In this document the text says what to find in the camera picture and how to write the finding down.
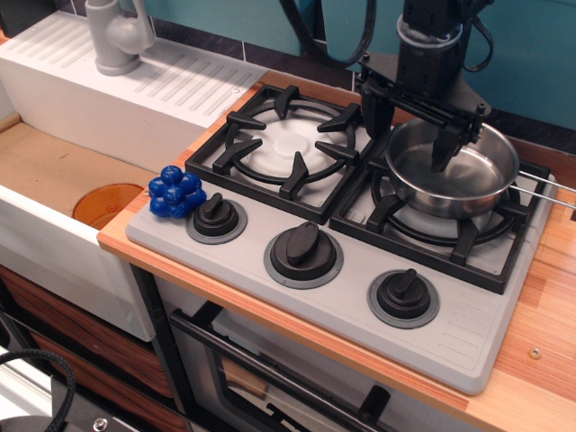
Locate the black burner grate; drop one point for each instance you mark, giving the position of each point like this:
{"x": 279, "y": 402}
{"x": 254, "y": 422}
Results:
{"x": 493, "y": 251}
{"x": 284, "y": 154}

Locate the oven door with handle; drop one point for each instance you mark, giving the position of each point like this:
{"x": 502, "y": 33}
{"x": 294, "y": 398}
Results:
{"x": 259, "y": 380}

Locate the black stove knob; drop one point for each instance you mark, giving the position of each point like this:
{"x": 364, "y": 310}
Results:
{"x": 304, "y": 257}
{"x": 403, "y": 299}
{"x": 216, "y": 221}

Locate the blue toy blueberry cluster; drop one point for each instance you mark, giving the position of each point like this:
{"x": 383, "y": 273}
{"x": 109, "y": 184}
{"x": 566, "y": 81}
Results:
{"x": 175, "y": 194}

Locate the wooden drawer fronts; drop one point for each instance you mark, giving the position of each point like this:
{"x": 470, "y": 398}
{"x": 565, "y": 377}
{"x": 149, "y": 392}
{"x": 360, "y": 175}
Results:
{"x": 110, "y": 365}

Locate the black left burner grate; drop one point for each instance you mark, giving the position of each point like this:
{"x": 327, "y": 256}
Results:
{"x": 284, "y": 154}

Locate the white toy sink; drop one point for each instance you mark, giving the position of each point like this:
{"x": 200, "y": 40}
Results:
{"x": 66, "y": 129}

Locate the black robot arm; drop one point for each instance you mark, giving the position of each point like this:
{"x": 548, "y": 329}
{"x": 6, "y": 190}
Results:
{"x": 441, "y": 23}

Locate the grey toy stove top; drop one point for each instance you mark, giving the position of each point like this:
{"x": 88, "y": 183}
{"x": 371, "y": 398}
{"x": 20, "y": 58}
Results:
{"x": 458, "y": 347}

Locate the black right stove knob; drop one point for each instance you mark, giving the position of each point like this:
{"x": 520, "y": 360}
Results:
{"x": 403, "y": 299}

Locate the grey toy faucet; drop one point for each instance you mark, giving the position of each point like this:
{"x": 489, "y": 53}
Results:
{"x": 118, "y": 40}

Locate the black right burner grate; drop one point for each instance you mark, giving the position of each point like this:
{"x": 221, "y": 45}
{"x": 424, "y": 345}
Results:
{"x": 493, "y": 251}

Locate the black middle stove knob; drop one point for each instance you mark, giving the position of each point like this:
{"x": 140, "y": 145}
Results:
{"x": 304, "y": 257}

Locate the stainless steel pan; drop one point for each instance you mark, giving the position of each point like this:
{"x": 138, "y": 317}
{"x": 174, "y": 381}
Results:
{"x": 472, "y": 184}

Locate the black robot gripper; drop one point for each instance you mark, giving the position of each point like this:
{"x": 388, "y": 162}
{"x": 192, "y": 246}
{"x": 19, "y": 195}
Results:
{"x": 428, "y": 83}

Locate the black left stove knob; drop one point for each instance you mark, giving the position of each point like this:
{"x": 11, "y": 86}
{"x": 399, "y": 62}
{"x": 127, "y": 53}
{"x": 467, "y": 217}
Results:
{"x": 216, "y": 221}

